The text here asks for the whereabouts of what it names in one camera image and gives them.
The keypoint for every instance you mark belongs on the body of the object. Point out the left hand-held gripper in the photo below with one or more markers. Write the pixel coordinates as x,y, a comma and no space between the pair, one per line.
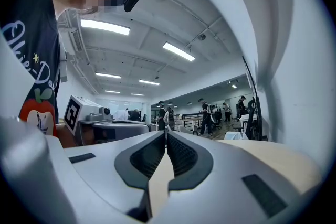
72,114

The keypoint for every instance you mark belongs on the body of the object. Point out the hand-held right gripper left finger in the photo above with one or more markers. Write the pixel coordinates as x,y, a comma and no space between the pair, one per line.
105,178

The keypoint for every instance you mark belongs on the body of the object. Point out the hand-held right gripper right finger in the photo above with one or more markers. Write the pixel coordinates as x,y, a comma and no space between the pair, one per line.
223,191

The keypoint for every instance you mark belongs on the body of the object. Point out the long ceiling light panel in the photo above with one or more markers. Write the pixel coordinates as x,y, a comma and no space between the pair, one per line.
149,82
112,91
105,26
137,94
178,51
108,75

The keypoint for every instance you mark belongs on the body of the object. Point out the chair with white cover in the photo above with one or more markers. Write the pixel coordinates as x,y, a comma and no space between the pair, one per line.
233,136

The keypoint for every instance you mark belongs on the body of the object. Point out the white side desk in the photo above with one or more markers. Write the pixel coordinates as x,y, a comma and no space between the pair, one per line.
245,118

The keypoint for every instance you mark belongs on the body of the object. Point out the black monitor on stand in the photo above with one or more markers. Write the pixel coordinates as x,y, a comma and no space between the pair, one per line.
258,118

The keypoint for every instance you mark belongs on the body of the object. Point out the ceiling air vent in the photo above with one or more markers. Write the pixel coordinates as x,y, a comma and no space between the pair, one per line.
77,40

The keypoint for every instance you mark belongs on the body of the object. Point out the person in dark printed shirt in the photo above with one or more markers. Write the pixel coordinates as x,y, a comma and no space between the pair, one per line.
31,34

